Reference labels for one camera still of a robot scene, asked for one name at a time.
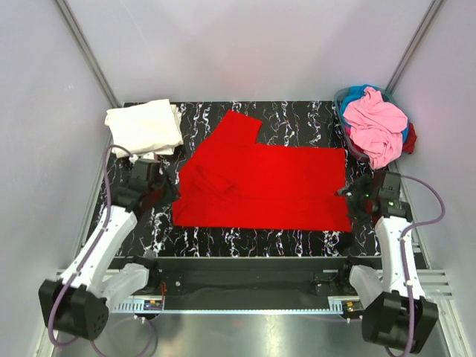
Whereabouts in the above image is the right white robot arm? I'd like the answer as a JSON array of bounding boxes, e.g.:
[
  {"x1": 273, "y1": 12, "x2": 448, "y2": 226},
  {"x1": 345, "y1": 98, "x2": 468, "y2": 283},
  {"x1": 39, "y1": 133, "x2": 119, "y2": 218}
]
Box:
[{"x1": 335, "y1": 170, "x2": 439, "y2": 356}]

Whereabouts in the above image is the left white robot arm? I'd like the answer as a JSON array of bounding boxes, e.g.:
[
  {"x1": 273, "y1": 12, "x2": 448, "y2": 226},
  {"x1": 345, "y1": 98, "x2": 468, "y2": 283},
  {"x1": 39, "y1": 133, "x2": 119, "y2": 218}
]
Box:
[{"x1": 39, "y1": 158, "x2": 179, "y2": 341}]

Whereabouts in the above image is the folded white t-shirt stack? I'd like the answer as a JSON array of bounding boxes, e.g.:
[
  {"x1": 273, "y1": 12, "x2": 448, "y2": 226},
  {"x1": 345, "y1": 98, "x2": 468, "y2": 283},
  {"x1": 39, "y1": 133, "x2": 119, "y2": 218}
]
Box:
[{"x1": 105, "y1": 99, "x2": 184, "y2": 155}]

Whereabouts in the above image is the dark red t-shirt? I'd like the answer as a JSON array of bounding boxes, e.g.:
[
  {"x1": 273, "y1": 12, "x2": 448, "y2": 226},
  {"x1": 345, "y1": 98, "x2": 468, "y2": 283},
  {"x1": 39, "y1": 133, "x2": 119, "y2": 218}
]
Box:
[{"x1": 402, "y1": 123, "x2": 417, "y2": 155}]

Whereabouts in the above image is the pink t-shirt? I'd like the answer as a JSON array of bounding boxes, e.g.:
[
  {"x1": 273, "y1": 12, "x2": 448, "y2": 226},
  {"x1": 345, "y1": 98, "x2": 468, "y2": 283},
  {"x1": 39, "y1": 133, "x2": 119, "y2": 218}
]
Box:
[{"x1": 344, "y1": 87, "x2": 409, "y2": 170}]

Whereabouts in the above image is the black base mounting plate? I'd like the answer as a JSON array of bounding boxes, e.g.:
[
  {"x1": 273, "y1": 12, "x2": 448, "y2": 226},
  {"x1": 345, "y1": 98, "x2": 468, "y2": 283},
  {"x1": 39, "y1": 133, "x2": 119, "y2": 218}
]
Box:
[{"x1": 111, "y1": 256, "x2": 384, "y2": 312}]

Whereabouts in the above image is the grey laundry basket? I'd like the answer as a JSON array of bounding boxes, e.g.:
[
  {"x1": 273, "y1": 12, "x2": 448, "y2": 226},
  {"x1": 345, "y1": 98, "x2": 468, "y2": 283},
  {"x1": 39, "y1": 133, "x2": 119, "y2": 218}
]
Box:
[{"x1": 333, "y1": 86, "x2": 369, "y2": 163}]

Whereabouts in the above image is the blue t-shirt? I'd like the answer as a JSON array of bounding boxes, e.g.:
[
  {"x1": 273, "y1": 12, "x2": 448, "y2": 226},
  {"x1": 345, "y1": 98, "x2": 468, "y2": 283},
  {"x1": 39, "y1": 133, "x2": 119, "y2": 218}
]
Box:
[{"x1": 339, "y1": 84, "x2": 410, "y2": 144}]

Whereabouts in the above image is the right small circuit board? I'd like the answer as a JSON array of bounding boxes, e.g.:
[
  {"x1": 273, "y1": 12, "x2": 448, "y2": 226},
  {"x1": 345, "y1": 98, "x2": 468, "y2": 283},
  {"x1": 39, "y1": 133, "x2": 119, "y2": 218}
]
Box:
[{"x1": 344, "y1": 300, "x2": 364, "y2": 312}]

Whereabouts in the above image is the small circuit board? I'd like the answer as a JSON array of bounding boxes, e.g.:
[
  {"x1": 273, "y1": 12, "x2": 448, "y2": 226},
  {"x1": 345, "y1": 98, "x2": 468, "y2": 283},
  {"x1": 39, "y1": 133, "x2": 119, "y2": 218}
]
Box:
[
  {"x1": 344, "y1": 300, "x2": 364, "y2": 312},
  {"x1": 144, "y1": 299, "x2": 164, "y2": 311}
]

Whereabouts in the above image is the left small circuit board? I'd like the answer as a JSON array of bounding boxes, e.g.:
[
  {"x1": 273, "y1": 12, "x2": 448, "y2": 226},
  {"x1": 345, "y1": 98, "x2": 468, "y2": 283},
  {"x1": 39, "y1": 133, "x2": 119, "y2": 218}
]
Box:
[{"x1": 144, "y1": 299, "x2": 164, "y2": 311}]

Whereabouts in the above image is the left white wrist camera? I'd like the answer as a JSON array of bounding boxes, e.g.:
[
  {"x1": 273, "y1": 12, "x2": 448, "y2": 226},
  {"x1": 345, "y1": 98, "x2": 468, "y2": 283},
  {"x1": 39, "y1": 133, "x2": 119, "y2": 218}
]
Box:
[{"x1": 128, "y1": 152, "x2": 160, "y2": 165}]

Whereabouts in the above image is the slotted grey cable duct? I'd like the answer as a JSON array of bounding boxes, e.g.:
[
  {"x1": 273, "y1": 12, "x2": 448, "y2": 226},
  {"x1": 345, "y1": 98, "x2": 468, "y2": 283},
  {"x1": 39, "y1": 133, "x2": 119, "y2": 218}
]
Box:
[{"x1": 112, "y1": 297, "x2": 344, "y2": 315}]

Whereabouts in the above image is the left aluminium frame post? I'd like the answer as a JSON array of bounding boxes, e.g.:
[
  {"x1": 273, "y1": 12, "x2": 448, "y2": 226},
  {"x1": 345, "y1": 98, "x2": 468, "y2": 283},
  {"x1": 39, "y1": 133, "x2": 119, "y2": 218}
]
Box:
[{"x1": 53, "y1": 0, "x2": 120, "y2": 108}]

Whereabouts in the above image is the aluminium frame post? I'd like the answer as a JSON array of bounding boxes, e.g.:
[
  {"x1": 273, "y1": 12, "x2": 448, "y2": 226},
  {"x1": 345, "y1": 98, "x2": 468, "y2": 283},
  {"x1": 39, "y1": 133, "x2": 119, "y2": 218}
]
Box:
[
  {"x1": 386, "y1": 0, "x2": 446, "y2": 94},
  {"x1": 53, "y1": 0, "x2": 120, "y2": 108}
]

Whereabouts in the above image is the right aluminium frame post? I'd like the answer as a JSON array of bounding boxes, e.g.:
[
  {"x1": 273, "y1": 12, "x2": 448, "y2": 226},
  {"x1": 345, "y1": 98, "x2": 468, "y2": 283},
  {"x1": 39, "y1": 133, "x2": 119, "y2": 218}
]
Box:
[{"x1": 386, "y1": 0, "x2": 446, "y2": 94}]

